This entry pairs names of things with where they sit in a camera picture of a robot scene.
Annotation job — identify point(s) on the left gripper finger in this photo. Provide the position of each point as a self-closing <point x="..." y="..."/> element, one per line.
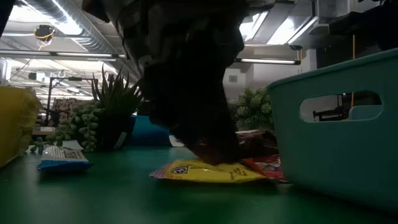
<point x="214" y="130"/>
<point x="168" y="105"/>

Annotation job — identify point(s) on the red brown chocolate bar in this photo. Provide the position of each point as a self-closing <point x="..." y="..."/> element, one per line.
<point x="258" y="144"/>

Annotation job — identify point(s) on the succulent plant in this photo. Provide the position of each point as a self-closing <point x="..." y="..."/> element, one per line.
<point x="115" y="124"/>

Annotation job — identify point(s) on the white red candy wrapper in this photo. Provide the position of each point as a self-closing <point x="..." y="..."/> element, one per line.
<point x="174" y="142"/>

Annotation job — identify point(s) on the blue white candy bar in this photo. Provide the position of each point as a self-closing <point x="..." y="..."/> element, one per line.
<point x="62" y="155"/>

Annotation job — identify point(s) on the dark blue plastic tray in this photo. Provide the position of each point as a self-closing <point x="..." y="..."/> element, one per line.
<point x="146" y="133"/>

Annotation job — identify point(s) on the yellow Sour Patch pack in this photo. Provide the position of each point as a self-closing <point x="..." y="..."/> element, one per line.
<point x="202" y="174"/>

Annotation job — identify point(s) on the pale green pinecone plant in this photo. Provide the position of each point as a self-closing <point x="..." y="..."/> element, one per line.
<point x="258" y="109"/>

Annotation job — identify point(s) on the red Skittles pack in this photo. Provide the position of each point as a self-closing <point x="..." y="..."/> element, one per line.
<point x="269" y="165"/>

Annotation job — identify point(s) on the long ceiling light bar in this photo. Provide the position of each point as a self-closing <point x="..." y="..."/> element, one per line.
<point x="267" y="61"/>

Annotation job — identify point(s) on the green table mat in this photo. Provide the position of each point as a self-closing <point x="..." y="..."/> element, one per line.
<point x="124" y="202"/>

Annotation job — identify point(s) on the black metal stand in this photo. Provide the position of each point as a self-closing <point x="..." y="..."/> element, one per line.
<point x="49" y="99"/>

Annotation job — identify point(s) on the teal plastic basket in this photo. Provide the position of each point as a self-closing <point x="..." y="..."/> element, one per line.
<point x="342" y="161"/>

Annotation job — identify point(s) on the yellow plastic basket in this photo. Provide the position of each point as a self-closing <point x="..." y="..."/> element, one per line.
<point x="15" y="130"/>

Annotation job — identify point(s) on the grey wall vent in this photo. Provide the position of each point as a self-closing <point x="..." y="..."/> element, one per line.
<point x="233" y="78"/>

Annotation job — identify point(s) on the round metal air duct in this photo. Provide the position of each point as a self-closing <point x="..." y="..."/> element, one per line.
<point x="93" y="43"/>

